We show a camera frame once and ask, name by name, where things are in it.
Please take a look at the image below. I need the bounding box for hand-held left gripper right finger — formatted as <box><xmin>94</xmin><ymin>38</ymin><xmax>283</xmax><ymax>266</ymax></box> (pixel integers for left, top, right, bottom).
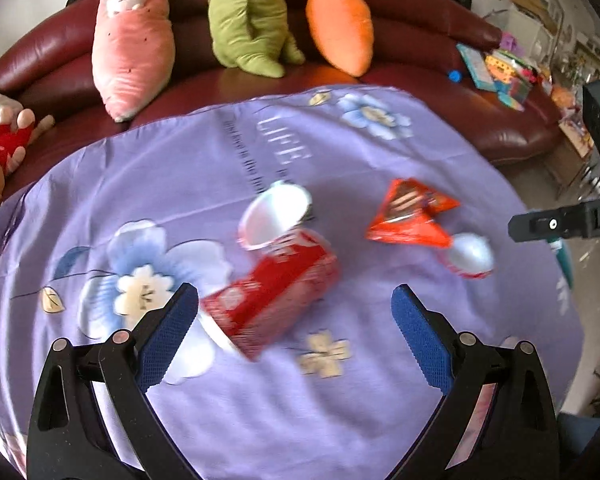
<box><xmin>385</xmin><ymin>284</ymin><xmax>561</xmax><ymax>480</ymax></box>

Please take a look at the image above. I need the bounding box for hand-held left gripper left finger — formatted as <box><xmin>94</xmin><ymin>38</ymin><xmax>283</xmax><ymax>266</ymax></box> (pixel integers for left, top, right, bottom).
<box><xmin>26</xmin><ymin>282</ymin><xmax>201</xmax><ymax>480</ymax></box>

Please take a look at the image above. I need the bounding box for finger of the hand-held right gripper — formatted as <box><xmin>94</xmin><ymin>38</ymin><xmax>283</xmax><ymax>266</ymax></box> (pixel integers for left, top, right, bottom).
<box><xmin>509</xmin><ymin>204</ymin><xmax>586</xmax><ymax>243</ymax></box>

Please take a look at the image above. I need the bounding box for teal round bin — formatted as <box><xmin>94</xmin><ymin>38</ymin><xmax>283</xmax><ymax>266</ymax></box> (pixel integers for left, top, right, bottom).
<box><xmin>550</xmin><ymin>237</ymin><xmax>576</xmax><ymax>288</ymax></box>

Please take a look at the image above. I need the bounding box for red cylindrical container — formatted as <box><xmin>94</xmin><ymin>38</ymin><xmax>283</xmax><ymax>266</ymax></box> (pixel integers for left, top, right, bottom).
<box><xmin>200</xmin><ymin>240</ymin><xmax>342</xmax><ymax>362</ymax></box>

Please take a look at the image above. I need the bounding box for cardboard box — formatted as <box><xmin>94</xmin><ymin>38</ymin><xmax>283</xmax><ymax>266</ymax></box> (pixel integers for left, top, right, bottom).
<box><xmin>560</xmin><ymin>110</ymin><xmax>596</xmax><ymax>161</ymax></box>

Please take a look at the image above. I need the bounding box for small red white cup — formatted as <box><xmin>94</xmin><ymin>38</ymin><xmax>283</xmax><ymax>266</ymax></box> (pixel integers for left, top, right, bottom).
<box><xmin>439</xmin><ymin>232</ymin><xmax>495</xmax><ymax>280</ymax></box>

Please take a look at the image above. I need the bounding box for red snack packet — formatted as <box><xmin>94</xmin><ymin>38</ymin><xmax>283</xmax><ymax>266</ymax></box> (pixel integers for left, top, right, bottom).
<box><xmin>365</xmin><ymin>177</ymin><xmax>461</xmax><ymax>250</ymax></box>

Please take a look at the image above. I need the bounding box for teal book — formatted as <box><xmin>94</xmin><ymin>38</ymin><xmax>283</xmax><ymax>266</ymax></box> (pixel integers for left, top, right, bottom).
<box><xmin>456</xmin><ymin>44</ymin><xmax>498</xmax><ymax>92</ymax></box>

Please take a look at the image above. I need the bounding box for purple floral tablecloth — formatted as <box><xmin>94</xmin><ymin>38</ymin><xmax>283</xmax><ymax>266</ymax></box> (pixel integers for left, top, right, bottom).
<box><xmin>0</xmin><ymin>85</ymin><xmax>588</xmax><ymax>480</ymax></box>

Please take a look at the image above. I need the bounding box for red paper cup white inside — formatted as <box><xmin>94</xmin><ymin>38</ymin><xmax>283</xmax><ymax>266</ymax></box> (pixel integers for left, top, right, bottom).
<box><xmin>237</xmin><ymin>182</ymin><xmax>331</xmax><ymax>261</ymax></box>

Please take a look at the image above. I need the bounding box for dark red leather sofa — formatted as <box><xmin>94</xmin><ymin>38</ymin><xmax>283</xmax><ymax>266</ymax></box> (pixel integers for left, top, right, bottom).
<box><xmin>0</xmin><ymin>0</ymin><xmax>563</xmax><ymax>201</ymax></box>

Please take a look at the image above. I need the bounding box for plush doll red outfit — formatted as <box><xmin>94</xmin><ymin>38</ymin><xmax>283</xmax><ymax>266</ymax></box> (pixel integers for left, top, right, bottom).
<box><xmin>0</xmin><ymin>107</ymin><xmax>56</xmax><ymax>176</ymax></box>

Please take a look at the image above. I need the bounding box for orange carrot plush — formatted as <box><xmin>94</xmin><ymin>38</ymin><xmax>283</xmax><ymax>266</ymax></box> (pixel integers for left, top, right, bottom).
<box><xmin>305</xmin><ymin>0</ymin><xmax>373</xmax><ymax>77</ymax></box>

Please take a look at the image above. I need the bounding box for pink bunny carrot plush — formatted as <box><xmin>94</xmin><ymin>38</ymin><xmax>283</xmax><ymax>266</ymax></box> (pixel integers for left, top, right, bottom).
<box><xmin>92</xmin><ymin>0</ymin><xmax>176</xmax><ymax>123</ymax></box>

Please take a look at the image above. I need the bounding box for green plush toy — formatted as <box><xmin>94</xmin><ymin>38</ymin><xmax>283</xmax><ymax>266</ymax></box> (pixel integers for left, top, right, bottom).
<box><xmin>206</xmin><ymin>0</ymin><xmax>306</xmax><ymax>78</ymax></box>

